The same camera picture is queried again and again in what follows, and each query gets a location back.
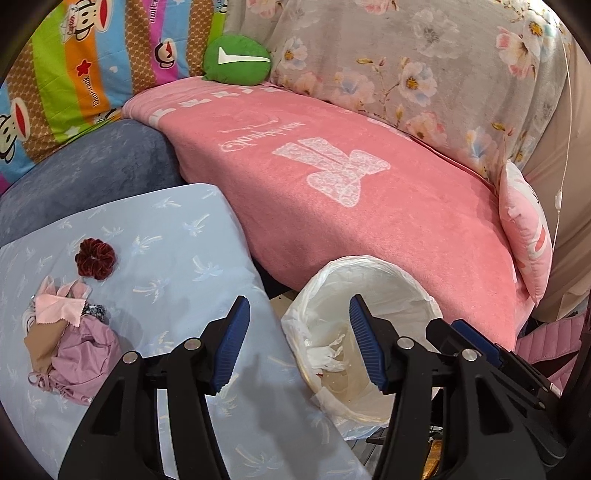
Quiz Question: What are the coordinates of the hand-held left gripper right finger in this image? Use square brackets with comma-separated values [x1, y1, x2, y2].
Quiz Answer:
[348, 295, 568, 480]

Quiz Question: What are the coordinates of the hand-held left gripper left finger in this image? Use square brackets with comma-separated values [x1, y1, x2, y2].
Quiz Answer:
[58, 295, 252, 480]

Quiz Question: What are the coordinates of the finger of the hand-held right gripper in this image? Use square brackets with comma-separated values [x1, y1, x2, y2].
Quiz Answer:
[425, 318, 506, 370]

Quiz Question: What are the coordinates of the white lined trash bin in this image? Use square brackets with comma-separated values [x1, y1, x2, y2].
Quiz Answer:
[281, 255, 444, 439]

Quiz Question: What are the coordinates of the leopard-print scrunchie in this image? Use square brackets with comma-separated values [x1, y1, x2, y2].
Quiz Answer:
[82, 302, 110, 325]

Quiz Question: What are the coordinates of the mauve cloth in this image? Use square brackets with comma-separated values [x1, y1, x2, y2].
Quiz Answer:
[28, 318, 123, 407]

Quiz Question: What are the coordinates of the dark red velvet scrunchie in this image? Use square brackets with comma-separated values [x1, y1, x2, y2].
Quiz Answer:
[75, 239, 116, 281]

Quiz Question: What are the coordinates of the light pink cloth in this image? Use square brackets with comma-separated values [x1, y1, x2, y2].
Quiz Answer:
[34, 276, 90, 328]

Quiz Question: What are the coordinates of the tan cloth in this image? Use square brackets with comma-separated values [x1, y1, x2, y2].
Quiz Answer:
[24, 318, 70, 376]

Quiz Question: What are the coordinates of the pink quilted bag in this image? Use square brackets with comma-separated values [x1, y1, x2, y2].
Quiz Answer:
[515, 314, 587, 393]

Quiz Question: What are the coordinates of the light blue palm-print cloth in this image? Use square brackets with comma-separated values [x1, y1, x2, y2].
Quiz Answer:
[0, 183, 384, 480]

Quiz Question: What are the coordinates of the pink cartoon pillow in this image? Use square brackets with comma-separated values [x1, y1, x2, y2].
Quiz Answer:
[499, 159, 553, 305]

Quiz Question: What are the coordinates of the beige cloth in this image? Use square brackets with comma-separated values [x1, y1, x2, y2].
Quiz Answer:
[522, 37, 591, 320]

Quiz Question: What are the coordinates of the pink blanket with bow print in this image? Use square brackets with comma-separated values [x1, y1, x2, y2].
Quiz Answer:
[121, 74, 532, 365]

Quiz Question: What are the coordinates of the blue-grey sofa cushion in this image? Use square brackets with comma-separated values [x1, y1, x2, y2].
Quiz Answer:
[0, 119, 185, 250]

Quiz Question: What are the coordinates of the green round cushion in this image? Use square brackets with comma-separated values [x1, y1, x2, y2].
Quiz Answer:
[202, 34, 272, 87]

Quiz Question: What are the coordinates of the grey floral blanket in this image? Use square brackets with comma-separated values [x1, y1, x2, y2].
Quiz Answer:
[222, 0, 573, 185]

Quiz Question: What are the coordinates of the striped monkey-print quilt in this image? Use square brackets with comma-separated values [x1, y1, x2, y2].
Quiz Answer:
[0, 0, 229, 195]

